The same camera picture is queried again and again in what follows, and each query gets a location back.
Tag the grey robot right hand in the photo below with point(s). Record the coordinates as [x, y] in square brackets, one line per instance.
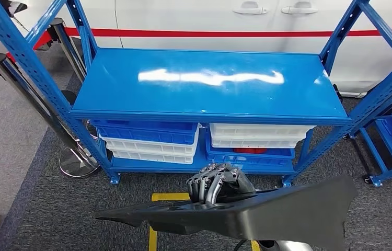
[223, 180]

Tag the black plastic panel part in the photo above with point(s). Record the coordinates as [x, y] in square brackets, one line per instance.
[286, 214]

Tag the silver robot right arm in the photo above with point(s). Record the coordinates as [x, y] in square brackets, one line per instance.
[293, 246]

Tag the red object in crate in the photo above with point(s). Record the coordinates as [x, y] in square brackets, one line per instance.
[249, 151]

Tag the white plastic crate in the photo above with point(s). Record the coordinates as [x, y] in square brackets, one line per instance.
[154, 158]
[251, 143]
[147, 149]
[258, 131]

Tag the white car red stripe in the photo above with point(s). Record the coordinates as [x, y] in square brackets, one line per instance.
[199, 17]

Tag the black dome stanchion base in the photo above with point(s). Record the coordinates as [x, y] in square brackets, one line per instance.
[68, 97]

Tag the red stanchion belt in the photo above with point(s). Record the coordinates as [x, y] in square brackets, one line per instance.
[42, 40]

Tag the chrome stanchion post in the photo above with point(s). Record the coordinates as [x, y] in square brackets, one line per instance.
[66, 41]
[78, 168]

